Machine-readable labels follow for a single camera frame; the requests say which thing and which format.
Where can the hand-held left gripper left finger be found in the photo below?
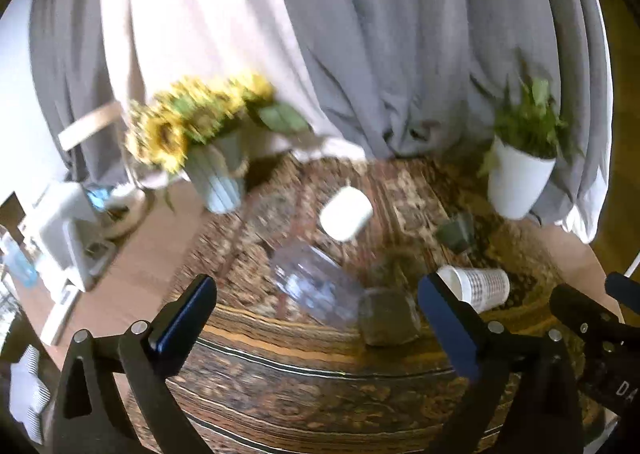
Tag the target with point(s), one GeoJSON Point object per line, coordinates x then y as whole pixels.
{"type": "Point", "coordinates": [186, 310]}

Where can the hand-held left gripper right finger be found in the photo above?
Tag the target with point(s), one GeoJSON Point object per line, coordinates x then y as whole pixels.
{"type": "Point", "coordinates": [448, 329]}

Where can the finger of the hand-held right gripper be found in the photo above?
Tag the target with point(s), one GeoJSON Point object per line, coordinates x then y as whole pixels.
{"type": "Point", "coordinates": [582, 311]}
{"type": "Point", "coordinates": [624, 286]}

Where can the patterned paper cup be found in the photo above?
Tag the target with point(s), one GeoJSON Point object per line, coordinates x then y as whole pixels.
{"type": "Point", "coordinates": [480, 286]}

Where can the dark glass cup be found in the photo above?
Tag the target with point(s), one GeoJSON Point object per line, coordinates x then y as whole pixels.
{"type": "Point", "coordinates": [390, 316]}

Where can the small green glass cup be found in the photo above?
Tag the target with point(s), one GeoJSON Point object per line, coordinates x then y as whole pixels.
{"type": "Point", "coordinates": [457, 233]}

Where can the white cup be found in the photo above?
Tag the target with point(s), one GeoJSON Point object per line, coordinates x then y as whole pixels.
{"type": "Point", "coordinates": [346, 214]}

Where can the white flat device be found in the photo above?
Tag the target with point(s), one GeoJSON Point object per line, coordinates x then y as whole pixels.
{"type": "Point", "coordinates": [60, 316]}

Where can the ribbed pale blue vase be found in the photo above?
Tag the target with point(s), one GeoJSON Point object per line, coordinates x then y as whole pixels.
{"type": "Point", "coordinates": [220, 178]}

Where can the patterned brown table cloth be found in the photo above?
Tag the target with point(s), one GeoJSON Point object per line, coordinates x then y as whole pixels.
{"type": "Point", "coordinates": [300, 384]}

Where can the white plant pot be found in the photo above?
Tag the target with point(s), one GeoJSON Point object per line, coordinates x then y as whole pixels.
{"type": "Point", "coordinates": [517, 181]}

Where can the white appliance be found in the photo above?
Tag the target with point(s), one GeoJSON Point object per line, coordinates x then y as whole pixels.
{"type": "Point", "coordinates": [60, 234]}

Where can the blue plastic bottle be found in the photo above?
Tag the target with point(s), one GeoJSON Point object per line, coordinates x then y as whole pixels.
{"type": "Point", "coordinates": [20, 264]}

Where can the white striped cloth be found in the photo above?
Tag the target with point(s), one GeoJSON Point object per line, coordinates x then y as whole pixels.
{"type": "Point", "coordinates": [30, 394]}

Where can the green potted plant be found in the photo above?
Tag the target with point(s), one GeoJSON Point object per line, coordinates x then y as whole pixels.
{"type": "Point", "coordinates": [530, 121]}

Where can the sunflower bouquet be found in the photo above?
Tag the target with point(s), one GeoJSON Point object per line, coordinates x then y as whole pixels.
{"type": "Point", "coordinates": [200, 118]}

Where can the wooden chair back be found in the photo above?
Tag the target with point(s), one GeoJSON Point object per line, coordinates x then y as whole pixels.
{"type": "Point", "coordinates": [92, 123]}

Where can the grey curtain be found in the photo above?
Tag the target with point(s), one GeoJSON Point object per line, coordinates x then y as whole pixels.
{"type": "Point", "coordinates": [400, 43]}

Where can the white sheer curtain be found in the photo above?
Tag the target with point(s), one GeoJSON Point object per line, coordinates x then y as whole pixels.
{"type": "Point", "coordinates": [200, 13]}

